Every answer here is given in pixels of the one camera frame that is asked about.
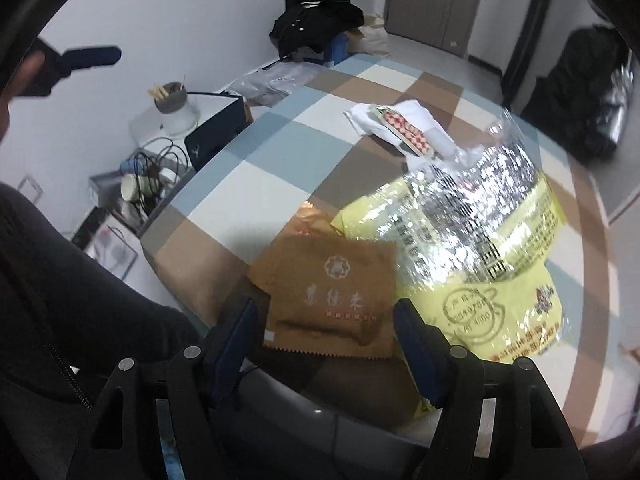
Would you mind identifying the person's left hand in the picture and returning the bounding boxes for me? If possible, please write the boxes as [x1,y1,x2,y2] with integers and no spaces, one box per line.
[12,54,47,92]

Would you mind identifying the grey cup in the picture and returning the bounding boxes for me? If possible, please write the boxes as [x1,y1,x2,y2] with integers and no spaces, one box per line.
[153,81,189,114]

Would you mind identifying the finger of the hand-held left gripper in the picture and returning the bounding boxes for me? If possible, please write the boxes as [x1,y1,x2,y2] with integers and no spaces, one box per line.
[56,45,123,79]

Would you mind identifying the pile of black clothes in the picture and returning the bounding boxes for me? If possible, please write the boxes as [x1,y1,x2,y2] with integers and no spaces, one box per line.
[268,0,365,59]

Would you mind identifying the grey door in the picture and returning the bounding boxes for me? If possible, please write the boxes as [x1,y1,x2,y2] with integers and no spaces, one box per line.
[384,0,489,59]

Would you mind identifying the silver folded umbrella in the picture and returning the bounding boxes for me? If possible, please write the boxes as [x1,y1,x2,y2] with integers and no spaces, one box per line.
[596,66,634,147]

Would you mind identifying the white plastic container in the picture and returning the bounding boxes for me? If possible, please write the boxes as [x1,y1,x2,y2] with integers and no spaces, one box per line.
[159,96,199,137]

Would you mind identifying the person's grey trousers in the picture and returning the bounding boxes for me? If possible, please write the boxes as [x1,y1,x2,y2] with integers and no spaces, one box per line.
[0,182,211,378]

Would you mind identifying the crumpled white tissue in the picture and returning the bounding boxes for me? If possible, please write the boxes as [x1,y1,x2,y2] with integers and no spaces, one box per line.
[400,125,482,172]

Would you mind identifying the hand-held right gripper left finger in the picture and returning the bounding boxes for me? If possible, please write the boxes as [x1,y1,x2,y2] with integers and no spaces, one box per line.
[67,297,261,480]

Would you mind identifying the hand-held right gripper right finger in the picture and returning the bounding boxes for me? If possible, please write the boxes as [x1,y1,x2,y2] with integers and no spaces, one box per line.
[392,299,588,480]

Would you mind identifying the white shopping bag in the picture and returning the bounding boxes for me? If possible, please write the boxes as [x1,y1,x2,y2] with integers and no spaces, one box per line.
[74,224,139,282]

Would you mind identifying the black metal frame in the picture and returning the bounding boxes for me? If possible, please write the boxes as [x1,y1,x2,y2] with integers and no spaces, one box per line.
[501,0,562,112]

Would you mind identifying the grey storage box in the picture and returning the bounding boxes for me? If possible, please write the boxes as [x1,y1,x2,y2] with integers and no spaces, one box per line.
[89,159,197,237]

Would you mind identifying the large red checkered wrapper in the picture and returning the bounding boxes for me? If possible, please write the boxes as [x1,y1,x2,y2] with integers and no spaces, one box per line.
[369,104,434,157]

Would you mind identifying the beige cloth bag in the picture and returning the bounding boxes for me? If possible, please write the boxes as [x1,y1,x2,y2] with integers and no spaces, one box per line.
[349,12,392,59]

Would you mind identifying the brown snack packet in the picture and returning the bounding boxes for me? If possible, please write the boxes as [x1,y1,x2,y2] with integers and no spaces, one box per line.
[247,231,399,362]
[286,199,345,242]

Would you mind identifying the wooden chopsticks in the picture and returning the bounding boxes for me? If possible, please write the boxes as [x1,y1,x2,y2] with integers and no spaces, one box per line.
[147,74,187,99]

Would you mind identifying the black bag with silver foil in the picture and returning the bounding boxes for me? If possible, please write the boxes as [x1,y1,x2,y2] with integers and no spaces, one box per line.
[520,24,632,162]

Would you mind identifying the clear plastic bag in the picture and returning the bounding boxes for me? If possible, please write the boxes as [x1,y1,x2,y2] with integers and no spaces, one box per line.
[226,62,322,109]

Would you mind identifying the dark blue shoe box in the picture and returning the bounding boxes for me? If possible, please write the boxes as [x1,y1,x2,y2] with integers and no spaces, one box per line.
[128,91,254,172]

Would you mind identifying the person's dark jacket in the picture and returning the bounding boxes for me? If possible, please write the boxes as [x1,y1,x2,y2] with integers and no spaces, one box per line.
[0,340,103,480]

